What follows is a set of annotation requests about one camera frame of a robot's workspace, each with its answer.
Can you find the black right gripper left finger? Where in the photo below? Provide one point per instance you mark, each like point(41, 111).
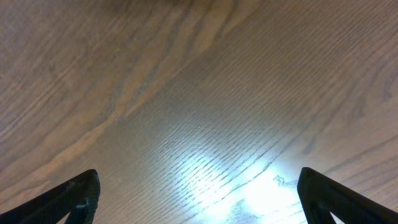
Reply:
point(76, 199)

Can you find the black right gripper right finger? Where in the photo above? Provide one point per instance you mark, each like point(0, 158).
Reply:
point(323, 198)

